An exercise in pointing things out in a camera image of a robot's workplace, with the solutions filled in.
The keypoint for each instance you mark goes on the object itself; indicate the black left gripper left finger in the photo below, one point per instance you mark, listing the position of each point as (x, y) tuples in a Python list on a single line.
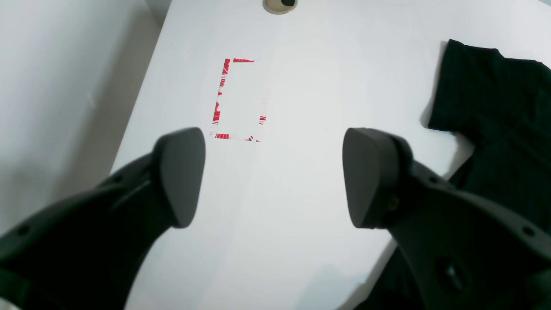
[(84, 252)]

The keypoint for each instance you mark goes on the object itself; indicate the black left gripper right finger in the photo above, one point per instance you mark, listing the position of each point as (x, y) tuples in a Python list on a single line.
[(465, 252)]

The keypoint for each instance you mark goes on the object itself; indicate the black t-shirt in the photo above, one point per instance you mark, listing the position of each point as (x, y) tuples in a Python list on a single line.
[(502, 106)]

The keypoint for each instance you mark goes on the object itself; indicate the red tape rectangle marking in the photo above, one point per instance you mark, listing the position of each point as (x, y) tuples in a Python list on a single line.
[(240, 107)]

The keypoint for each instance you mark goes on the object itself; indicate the right table cable grommet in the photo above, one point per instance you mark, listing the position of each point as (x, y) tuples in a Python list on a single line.
[(279, 7)]

